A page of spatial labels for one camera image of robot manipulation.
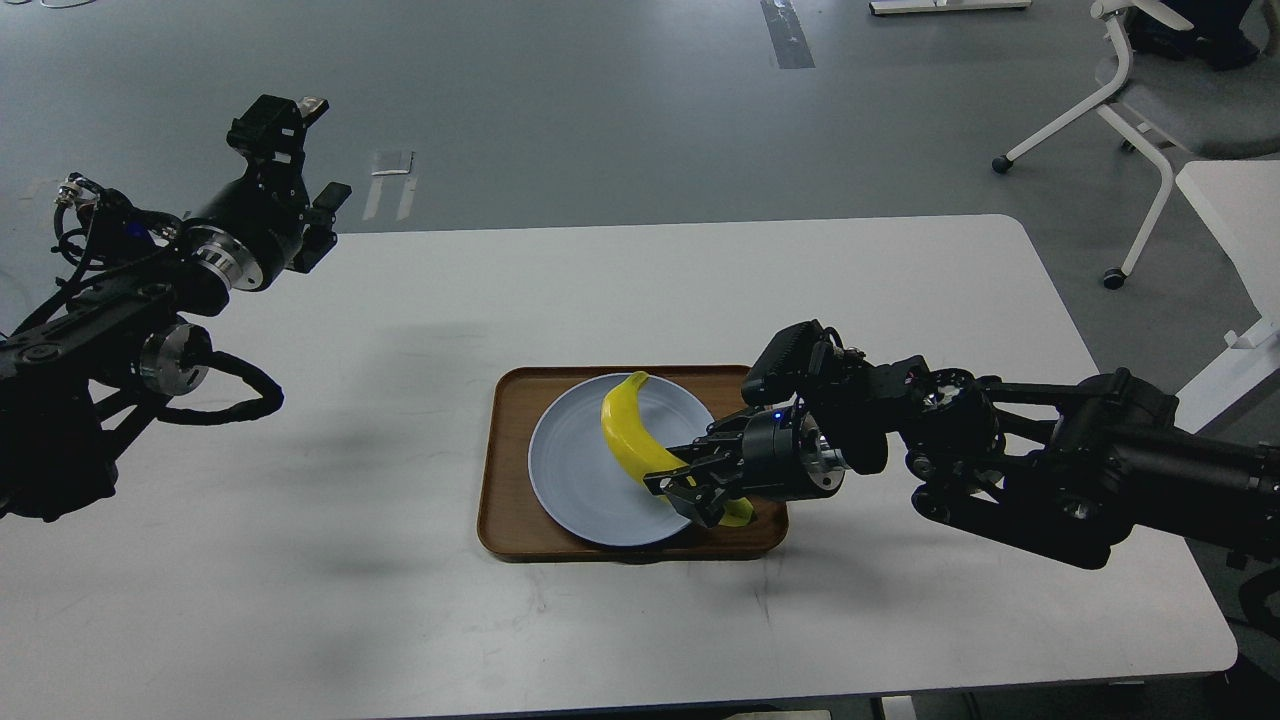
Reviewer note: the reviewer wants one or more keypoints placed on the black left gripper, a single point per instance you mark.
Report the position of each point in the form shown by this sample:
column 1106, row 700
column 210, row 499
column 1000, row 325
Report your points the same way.
column 263, row 217

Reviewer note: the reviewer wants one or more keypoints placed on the white office chair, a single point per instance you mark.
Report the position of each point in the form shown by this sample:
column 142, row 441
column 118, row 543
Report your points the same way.
column 1229, row 115

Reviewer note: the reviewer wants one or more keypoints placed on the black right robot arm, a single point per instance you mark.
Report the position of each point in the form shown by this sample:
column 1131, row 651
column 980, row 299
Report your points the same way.
column 1065, row 472

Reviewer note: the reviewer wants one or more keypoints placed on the brown wooden tray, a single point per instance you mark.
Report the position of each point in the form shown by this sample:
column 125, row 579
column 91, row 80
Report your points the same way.
column 513, row 525

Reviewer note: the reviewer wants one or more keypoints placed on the yellow banana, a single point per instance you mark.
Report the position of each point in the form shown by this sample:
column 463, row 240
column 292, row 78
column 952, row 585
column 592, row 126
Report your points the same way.
column 626, row 434

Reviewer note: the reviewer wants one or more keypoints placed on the light blue plate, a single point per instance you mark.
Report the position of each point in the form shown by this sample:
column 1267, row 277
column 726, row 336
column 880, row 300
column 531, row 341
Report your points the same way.
column 581, row 486

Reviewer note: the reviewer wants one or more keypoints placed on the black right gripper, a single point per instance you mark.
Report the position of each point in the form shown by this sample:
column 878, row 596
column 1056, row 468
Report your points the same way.
column 779, row 454

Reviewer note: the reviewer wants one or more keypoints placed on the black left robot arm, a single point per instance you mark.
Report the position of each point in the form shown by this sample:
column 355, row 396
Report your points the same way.
column 113, row 351

